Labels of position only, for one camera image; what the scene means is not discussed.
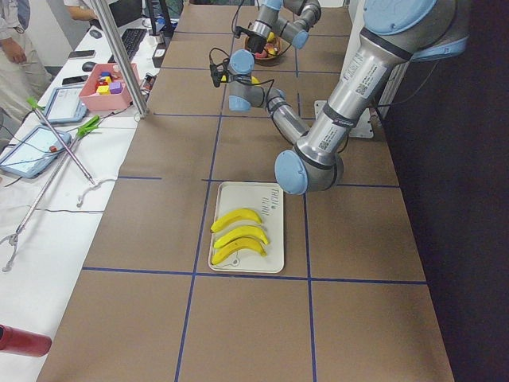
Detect yellow banana basket front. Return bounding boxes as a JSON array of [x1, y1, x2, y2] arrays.
[[213, 225, 270, 249]]

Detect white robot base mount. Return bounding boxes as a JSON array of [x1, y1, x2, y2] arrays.
[[348, 107, 387, 142]]

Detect aluminium frame post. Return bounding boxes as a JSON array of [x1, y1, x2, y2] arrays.
[[91, 0, 149, 119]]

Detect blue cased tablet far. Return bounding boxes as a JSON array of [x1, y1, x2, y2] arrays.
[[44, 86, 87, 124]]

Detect blue cased tablet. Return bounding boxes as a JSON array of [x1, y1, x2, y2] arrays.
[[1, 125, 72, 178], [44, 86, 87, 124]]

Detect brown wicker basket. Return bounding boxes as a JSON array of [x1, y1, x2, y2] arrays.
[[251, 33, 284, 64]]

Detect blue cased tablet near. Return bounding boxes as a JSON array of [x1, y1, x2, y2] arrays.
[[1, 125, 72, 178]]

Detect black computer mouse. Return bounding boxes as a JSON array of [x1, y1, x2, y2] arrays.
[[82, 61, 96, 72]]

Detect red bottle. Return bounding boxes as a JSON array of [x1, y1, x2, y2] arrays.
[[1, 325, 52, 357]]

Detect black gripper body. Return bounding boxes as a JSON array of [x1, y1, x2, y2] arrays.
[[233, 26, 268, 59], [209, 59, 230, 88]]

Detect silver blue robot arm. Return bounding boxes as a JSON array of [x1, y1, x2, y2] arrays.
[[233, 0, 322, 53], [210, 0, 472, 194]]

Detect pink bin of blocks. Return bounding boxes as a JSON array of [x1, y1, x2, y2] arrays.
[[79, 63, 132, 111]]

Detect white bear plate tray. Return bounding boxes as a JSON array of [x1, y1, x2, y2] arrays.
[[208, 181, 285, 274]]

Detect green handled reacher tool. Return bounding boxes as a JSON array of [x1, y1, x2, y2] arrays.
[[25, 96, 101, 186]]

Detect black smartphone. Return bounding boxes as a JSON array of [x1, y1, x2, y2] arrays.
[[68, 49, 95, 60]]

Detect black keyboard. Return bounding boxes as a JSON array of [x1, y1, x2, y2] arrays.
[[122, 28, 147, 61]]

